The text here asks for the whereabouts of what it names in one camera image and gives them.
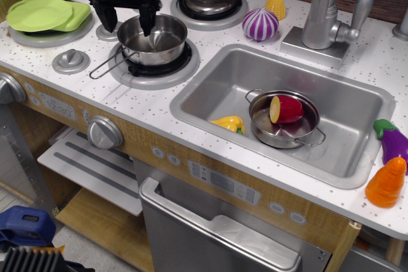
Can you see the steel saucepan with wire handle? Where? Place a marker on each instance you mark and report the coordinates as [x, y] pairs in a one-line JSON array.
[[164, 44]]

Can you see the grey stove knob middle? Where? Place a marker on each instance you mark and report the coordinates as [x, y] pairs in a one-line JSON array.
[[105, 35]]

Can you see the front right stove burner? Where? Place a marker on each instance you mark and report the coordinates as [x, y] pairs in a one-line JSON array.
[[154, 77]]

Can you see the stove burner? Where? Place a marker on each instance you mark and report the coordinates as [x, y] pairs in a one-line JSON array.
[[51, 38], [215, 22], [154, 77]]

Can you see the grey stove knob front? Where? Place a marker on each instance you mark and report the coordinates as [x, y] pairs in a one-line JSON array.
[[71, 62]]

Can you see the back right stove burner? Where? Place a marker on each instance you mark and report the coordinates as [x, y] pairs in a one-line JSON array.
[[215, 22]]

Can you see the front left stove burner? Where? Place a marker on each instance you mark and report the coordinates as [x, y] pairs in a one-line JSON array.
[[51, 38]]

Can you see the green plastic tray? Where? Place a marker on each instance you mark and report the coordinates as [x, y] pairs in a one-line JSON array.
[[80, 12]]

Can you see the steel pot lid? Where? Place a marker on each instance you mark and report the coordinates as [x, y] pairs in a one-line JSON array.
[[210, 7]]

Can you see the round green plastic plate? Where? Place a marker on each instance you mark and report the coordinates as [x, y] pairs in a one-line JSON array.
[[38, 15]]

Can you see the grey sink basin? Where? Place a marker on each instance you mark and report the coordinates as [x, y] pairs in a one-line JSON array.
[[347, 110]]

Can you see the large silver oven knob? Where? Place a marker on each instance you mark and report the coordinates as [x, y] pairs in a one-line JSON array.
[[103, 134]]

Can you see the purple striped toy onion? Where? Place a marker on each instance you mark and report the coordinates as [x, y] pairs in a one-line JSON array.
[[260, 24]]

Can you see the silver knob left edge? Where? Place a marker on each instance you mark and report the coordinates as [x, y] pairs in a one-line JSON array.
[[11, 90]]

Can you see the yellow toy corn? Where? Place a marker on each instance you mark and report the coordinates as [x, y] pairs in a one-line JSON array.
[[277, 7]]

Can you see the yellow toy bell pepper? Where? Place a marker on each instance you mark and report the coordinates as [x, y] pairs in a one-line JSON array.
[[232, 123]]

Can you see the white oven shelf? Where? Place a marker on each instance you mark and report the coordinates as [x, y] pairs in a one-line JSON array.
[[107, 173]]

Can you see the red toy pepper half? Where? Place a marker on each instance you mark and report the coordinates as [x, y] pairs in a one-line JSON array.
[[285, 110]]

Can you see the silver toy faucet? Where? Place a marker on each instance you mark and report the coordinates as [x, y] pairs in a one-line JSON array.
[[324, 39]]

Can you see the silver dishwasher door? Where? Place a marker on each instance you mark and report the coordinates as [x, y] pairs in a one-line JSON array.
[[191, 230]]

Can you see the blue clamp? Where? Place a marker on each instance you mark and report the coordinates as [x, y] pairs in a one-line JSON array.
[[25, 226]]

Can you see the black ribbed heat sink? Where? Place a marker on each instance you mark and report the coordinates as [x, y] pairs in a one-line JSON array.
[[20, 259]]

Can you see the purple toy eggplant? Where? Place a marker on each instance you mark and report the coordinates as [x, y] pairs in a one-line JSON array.
[[394, 143]]

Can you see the orange toy carrot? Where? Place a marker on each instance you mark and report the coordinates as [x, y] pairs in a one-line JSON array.
[[384, 189]]

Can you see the steel pot with two handles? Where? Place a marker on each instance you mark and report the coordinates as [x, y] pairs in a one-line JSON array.
[[305, 131]]

